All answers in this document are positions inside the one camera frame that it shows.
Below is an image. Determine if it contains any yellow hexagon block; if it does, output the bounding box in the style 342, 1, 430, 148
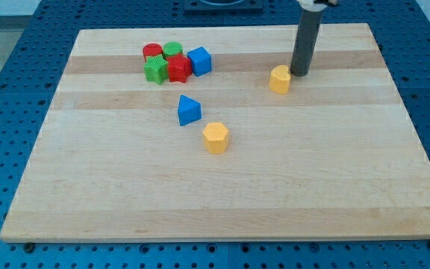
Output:
202, 122, 228, 154

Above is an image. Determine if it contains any blue triangle block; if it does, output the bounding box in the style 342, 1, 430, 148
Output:
177, 95, 202, 126

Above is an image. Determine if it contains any wooden board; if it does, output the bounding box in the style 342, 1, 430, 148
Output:
0, 23, 430, 243

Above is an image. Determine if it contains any red star block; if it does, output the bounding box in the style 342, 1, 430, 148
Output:
166, 54, 192, 83

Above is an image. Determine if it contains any blue cube block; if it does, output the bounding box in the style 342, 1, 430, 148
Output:
187, 47, 212, 76

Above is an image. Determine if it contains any yellow heart block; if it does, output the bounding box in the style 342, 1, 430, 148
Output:
269, 65, 291, 94

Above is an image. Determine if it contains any green star block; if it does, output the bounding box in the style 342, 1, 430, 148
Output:
143, 55, 169, 84

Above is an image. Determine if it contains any green cylinder block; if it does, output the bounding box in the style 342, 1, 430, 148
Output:
162, 41, 183, 58

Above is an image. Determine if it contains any red cylinder block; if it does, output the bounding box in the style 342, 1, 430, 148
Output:
142, 43, 163, 61

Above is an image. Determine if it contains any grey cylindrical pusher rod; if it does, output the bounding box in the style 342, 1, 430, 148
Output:
290, 4, 327, 77

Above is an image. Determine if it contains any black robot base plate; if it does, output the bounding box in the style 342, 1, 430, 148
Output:
182, 0, 264, 13

